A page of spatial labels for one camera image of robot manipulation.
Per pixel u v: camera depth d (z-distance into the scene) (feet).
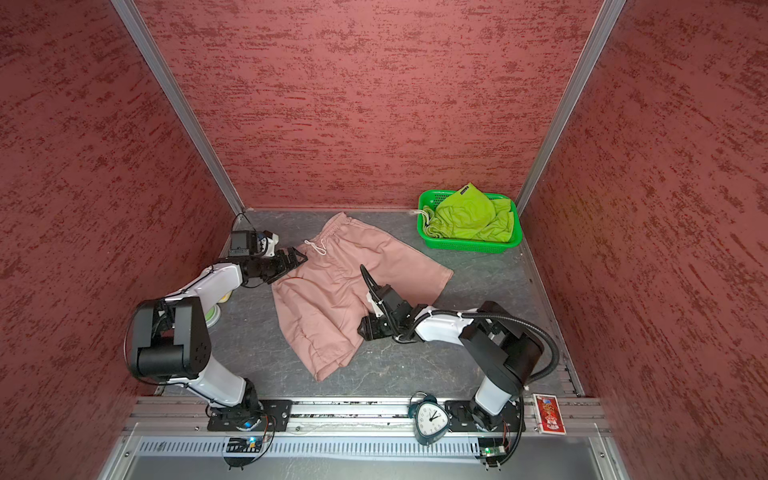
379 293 2.29
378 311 2.44
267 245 2.65
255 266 2.50
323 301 3.02
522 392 1.48
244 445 2.33
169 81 2.73
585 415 2.50
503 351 1.50
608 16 2.34
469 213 3.78
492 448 2.31
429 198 3.79
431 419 2.33
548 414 2.42
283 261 2.72
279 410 2.47
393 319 2.28
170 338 1.50
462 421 2.39
